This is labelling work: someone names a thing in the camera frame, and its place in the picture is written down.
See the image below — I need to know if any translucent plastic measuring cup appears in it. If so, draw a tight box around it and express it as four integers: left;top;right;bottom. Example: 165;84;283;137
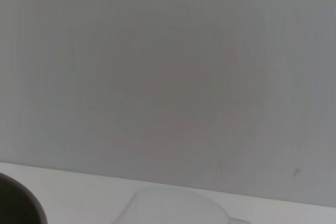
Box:
112;185;254;224

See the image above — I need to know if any stainless steel mixing bowl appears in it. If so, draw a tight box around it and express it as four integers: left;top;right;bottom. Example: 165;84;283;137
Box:
0;173;49;224

